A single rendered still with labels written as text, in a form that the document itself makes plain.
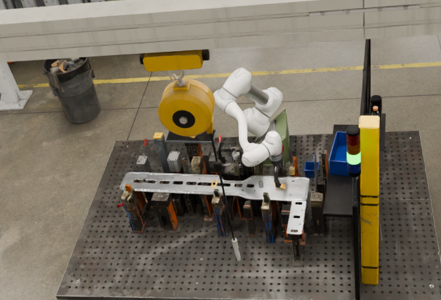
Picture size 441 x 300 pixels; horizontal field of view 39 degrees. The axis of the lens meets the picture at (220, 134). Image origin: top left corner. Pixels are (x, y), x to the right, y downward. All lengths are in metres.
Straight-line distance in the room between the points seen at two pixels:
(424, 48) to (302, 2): 6.03
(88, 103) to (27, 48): 5.32
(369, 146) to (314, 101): 3.41
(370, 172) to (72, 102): 4.20
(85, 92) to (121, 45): 5.33
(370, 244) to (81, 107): 4.03
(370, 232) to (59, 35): 2.58
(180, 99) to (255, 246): 2.87
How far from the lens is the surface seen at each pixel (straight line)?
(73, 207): 6.15
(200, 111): 1.63
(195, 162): 4.53
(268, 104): 4.81
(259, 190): 4.34
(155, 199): 4.41
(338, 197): 4.21
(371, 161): 3.37
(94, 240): 4.77
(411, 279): 4.21
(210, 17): 1.47
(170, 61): 1.57
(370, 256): 3.95
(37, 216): 6.22
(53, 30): 1.61
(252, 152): 3.96
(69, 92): 6.84
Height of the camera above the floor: 4.08
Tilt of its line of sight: 39 degrees down
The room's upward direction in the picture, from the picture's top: 12 degrees counter-clockwise
